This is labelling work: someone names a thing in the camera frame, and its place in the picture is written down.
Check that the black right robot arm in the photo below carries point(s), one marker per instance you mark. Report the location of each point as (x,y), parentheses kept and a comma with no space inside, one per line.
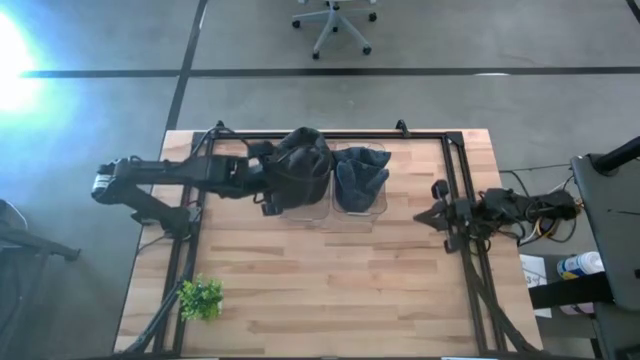
(505,205)

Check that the grey side table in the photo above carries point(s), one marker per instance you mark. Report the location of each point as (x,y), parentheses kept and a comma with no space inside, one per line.
(615,225)

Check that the blue knitted hat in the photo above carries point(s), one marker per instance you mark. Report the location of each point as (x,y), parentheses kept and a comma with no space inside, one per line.
(360,180)

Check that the small green artificial plant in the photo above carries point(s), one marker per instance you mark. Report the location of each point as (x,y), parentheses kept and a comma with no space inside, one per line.
(200,299)

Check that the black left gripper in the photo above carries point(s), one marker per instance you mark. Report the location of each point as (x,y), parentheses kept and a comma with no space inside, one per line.
(250,175)

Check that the dark stand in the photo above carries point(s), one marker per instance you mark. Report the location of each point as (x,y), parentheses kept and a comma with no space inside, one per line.
(30,245)

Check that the dark grey knitted hat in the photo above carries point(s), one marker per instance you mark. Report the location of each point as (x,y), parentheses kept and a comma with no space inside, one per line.
(302,170)

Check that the white paper sheet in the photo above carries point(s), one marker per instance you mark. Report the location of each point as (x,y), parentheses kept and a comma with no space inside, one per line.
(535,280)

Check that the white blue wipes container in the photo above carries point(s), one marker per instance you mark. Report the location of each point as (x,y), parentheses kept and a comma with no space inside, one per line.
(580,265)

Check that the clear plastic bin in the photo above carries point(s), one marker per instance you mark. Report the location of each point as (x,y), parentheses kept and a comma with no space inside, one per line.
(310,214)
(360,216)

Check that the black bar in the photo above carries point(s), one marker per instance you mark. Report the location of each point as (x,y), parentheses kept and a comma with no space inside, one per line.
(570,291)

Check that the black aluminium frame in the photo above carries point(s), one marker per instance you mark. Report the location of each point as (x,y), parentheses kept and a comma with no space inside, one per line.
(452,165)

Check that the grey office chair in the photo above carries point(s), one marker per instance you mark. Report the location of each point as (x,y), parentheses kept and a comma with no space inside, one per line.
(332,20)

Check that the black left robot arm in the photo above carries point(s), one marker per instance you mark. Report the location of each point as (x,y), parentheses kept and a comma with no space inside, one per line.
(165,172)

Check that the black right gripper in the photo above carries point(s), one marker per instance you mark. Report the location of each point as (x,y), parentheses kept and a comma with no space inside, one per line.
(462,212)

